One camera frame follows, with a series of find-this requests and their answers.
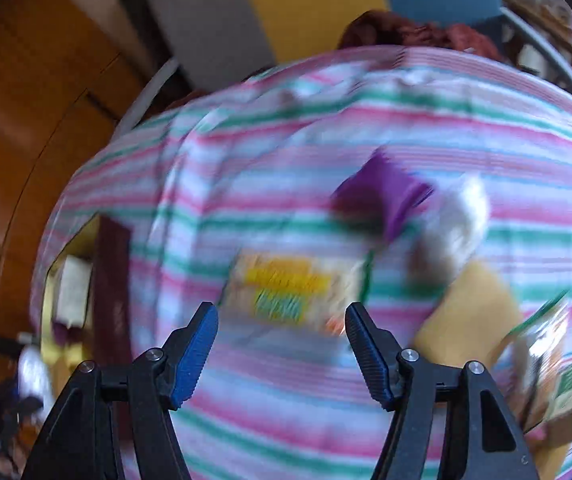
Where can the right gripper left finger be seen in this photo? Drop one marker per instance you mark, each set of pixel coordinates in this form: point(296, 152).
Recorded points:
point(79, 439)

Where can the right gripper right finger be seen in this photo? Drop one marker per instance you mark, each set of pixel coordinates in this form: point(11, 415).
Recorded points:
point(482, 440)

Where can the cracker packet green ends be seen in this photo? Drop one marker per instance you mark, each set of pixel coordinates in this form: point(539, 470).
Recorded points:
point(531, 358)

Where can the yellow sponge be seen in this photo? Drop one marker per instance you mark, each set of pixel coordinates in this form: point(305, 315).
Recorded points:
point(472, 319)

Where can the small green white box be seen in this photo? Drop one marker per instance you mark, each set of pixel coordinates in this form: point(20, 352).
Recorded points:
point(558, 418)

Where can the white plastic ball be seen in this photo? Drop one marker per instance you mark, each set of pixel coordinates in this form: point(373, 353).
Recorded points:
point(450, 231)

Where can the yellow green biscuit packet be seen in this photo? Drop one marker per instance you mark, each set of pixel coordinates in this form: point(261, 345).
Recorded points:
point(294, 290)

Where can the purple snack packet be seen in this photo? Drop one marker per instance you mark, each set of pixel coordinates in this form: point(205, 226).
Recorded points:
point(383, 188)

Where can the gold tin box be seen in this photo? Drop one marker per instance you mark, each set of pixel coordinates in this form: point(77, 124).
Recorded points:
point(85, 311)

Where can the wooden wardrobe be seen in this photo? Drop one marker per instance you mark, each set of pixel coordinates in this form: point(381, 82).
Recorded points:
point(63, 87)

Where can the dark red cloth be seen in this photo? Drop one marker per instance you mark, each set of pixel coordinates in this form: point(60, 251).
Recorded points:
point(385, 28)

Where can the grey yellow blue chair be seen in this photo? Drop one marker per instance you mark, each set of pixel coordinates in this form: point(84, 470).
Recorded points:
point(210, 44)

